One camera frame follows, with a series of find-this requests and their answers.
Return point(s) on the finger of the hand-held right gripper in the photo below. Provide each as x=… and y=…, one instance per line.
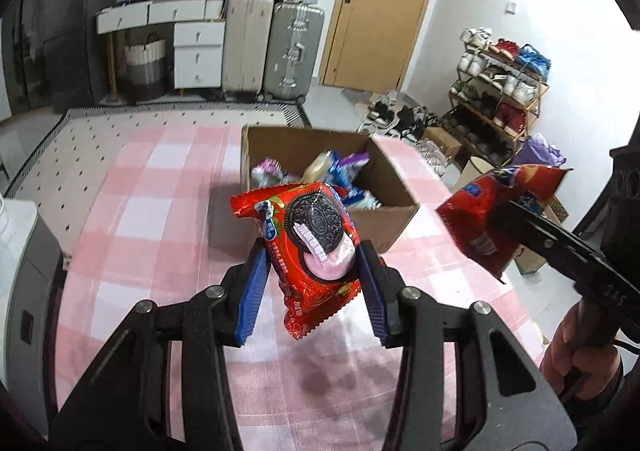
x=540, y=233

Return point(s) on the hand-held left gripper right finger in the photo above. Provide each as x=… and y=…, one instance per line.
x=372, y=296

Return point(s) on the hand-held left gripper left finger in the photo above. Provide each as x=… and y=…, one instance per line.
x=252, y=296

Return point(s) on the red packet with blue logo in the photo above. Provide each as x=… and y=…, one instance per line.
x=475, y=216

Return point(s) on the brown cardboard box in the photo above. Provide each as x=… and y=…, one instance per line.
x=390, y=228

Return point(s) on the red cookie picture packet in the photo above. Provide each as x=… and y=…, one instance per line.
x=300, y=231

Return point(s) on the blue cookie packet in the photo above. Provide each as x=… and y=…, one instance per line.
x=345, y=179

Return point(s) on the large purple snack packet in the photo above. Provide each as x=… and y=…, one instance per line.
x=270, y=170

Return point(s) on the cream sandwich biscuit packet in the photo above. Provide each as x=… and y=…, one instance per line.
x=317, y=166

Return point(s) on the person's right hand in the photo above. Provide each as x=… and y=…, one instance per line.
x=575, y=371

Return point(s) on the purple bag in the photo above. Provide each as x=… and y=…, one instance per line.
x=540, y=153

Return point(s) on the cream waste bin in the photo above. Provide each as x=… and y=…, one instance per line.
x=470, y=176

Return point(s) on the wooden shoe rack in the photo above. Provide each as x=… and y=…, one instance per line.
x=537, y=106

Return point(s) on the pink checked tablecloth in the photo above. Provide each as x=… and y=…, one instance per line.
x=150, y=211

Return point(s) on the small closed cardboard box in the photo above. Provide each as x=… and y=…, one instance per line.
x=442, y=141

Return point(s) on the rows of sneakers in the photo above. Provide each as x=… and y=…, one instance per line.
x=500, y=81

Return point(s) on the pile of loose shoes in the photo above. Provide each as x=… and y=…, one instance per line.
x=405, y=121

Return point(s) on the grey door mat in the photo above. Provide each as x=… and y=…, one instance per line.
x=360, y=95

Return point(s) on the grey side cabinet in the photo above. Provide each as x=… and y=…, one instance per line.
x=30, y=306

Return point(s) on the patterned floor rug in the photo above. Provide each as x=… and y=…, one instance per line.
x=75, y=156

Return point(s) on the beige suitcase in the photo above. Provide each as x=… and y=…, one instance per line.
x=245, y=51

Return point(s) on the silver suitcase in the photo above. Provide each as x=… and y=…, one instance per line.
x=292, y=51

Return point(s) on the white dresser with drawers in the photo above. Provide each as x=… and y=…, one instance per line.
x=197, y=51

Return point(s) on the grey and white laundry basket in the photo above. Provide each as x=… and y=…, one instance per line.
x=144, y=68

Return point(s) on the wooden door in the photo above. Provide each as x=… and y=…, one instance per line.
x=380, y=16

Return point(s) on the grey refrigerator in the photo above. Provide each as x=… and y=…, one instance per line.
x=80, y=21

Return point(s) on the dark glass door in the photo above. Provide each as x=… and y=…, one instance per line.
x=22, y=56

